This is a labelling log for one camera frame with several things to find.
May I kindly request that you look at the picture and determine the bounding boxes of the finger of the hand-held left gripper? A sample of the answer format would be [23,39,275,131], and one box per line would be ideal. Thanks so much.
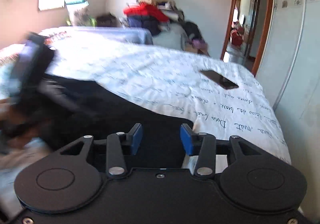
[37,81,98,120]

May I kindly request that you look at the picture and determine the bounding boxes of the black smartphone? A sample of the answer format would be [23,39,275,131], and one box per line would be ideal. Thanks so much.
[199,69,239,90]

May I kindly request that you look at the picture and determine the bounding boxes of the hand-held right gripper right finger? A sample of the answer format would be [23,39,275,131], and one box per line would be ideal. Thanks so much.
[180,124,264,177]

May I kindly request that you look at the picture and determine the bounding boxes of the white wardrobe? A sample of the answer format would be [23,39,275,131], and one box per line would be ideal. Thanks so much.
[255,0,320,167]

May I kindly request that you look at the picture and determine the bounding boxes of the floral pillow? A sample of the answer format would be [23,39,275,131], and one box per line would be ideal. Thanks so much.
[66,2,92,26]

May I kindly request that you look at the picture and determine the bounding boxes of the pile of clothes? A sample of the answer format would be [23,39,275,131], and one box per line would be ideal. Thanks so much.
[122,0,185,37]

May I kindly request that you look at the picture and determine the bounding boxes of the black pants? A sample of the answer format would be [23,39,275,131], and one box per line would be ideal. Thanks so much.
[37,74,195,172]

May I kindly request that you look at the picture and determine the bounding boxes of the pale grey bundle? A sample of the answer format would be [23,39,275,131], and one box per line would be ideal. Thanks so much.
[152,24,185,51]

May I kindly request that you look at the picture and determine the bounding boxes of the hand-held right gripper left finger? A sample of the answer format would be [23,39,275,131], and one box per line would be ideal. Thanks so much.
[59,123,143,178]

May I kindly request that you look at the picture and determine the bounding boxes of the black and white patterned blanket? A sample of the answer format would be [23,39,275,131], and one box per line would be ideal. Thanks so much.
[0,44,27,66]

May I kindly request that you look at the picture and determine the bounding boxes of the green plastic stool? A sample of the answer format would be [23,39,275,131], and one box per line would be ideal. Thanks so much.
[66,18,97,27]

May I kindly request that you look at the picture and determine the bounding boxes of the purple cloth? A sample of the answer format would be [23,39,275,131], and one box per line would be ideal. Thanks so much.
[192,39,209,53]

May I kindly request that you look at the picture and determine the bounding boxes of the black backpack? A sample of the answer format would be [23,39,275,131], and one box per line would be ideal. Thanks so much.
[184,22,203,41]

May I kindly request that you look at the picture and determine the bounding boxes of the person's left hand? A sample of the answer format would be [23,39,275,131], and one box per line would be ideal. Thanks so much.
[0,98,44,141]

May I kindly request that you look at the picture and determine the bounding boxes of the blue striped blanket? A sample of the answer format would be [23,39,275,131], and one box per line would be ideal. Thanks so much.
[40,26,153,45]

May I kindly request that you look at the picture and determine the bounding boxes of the black bag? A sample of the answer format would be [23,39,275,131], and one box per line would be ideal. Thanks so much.
[96,13,118,28]

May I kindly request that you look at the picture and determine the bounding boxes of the wooden door frame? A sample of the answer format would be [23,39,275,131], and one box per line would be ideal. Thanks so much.
[220,0,275,76]

